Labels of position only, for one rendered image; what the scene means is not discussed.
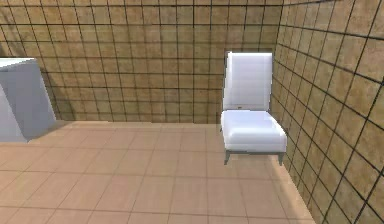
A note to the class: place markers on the white upholstered chair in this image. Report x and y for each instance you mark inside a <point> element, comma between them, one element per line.
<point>252,130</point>

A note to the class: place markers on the white bathtub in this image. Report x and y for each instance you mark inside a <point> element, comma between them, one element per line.
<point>23,100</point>

